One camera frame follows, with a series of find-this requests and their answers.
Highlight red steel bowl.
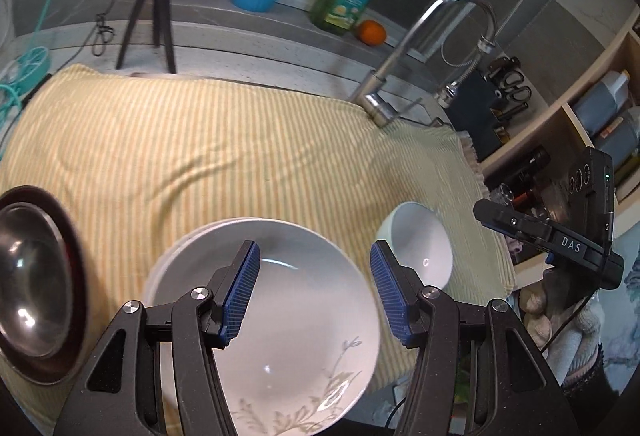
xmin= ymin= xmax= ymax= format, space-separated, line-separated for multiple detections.
xmin=1 ymin=202 xmax=73 ymax=358

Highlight black scissors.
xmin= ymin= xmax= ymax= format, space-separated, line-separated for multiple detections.
xmin=485 ymin=56 xmax=533 ymax=113

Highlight pull-out spray hose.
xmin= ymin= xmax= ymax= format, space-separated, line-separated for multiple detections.
xmin=433 ymin=34 xmax=499 ymax=110

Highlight black tripod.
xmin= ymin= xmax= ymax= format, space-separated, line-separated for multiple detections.
xmin=115 ymin=0 xmax=178 ymax=74

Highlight dark knife block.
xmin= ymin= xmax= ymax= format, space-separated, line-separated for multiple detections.
xmin=445 ymin=72 xmax=502 ymax=162

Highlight wooden shelf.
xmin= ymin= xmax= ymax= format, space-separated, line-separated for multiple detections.
xmin=476 ymin=4 xmax=640 ymax=277

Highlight yellow striped cloth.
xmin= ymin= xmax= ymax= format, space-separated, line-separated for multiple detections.
xmin=1 ymin=64 xmax=515 ymax=432

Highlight teal power cable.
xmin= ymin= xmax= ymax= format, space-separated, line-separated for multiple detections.
xmin=0 ymin=0 xmax=74 ymax=157

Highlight orange fruit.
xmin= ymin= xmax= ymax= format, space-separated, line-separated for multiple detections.
xmin=354 ymin=20 xmax=387 ymax=47

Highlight white plate grey leaf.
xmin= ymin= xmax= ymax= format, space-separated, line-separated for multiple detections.
xmin=143 ymin=218 xmax=381 ymax=435

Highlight red rose deep plate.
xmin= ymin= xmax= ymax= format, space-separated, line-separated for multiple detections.
xmin=142 ymin=218 xmax=231 ymax=304

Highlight chrome faucet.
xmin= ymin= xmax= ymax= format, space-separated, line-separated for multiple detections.
xmin=349 ymin=0 xmax=497 ymax=128

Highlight pale green ceramic bowl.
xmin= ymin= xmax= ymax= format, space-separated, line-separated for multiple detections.
xmin=376 ymin=202 xmax=454 ymax=289

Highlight large steel bowl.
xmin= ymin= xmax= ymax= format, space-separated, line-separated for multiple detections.
xmin=1 ymin=185 xmax=89 ymax=386

